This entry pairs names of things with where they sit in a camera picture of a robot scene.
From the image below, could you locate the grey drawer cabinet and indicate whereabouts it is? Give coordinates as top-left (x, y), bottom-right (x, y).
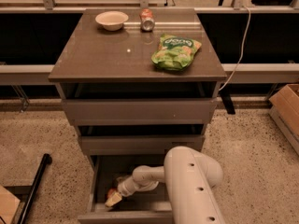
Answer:
top-left (48, 7), bottom-right (228, 224)

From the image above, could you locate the grey middle drawer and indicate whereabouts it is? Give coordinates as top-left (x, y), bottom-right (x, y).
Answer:
top-left (78, 135), bottom-right (205, 155)

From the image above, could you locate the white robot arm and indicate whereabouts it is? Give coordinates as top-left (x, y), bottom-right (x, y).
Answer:
top-left (105, 147), bottom-right (225, 224)

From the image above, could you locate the cardboard box at right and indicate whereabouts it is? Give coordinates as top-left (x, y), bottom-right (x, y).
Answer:
top-left (269, 84), bottom-right (299, 155)

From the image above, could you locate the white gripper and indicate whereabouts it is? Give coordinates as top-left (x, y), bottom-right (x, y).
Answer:
top-left (106, 175), bottom-right (139, 207)

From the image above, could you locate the grey open bottom drawer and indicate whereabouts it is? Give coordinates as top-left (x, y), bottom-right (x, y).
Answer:
top-left (78, 155), bottom-right (175, 224)

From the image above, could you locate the red soda can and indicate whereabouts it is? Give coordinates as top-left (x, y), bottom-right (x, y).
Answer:
top-left (139, 8), bottom-right (155, 32)

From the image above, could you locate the white cable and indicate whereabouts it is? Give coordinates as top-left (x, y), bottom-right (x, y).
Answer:
top-left (218, 7), bottom-right (252, 92)

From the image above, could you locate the red apple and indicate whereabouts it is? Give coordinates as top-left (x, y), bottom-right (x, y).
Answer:
top-left (107, 188), bottom-right (117, 198)

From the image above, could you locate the black pole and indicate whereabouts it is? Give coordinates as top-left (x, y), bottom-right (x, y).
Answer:
top-left (17, 153), bottom-right (52, 224)

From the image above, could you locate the green chip bag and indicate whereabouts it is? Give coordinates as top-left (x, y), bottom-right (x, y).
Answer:
top-left (151, 34), bottom-right (202, 71)

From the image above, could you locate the grey top drawer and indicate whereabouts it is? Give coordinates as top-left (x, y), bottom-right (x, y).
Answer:
top-left (62, 99), bottom-right (216, 126)

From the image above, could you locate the cardboard piece at left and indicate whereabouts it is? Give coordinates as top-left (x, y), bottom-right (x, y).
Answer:
top-left (0, 185), bottom-right (20, 224)

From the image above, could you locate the white bowl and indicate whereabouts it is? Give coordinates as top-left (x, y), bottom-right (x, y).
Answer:
top-left (95, 11), bottom-right (129, 31)

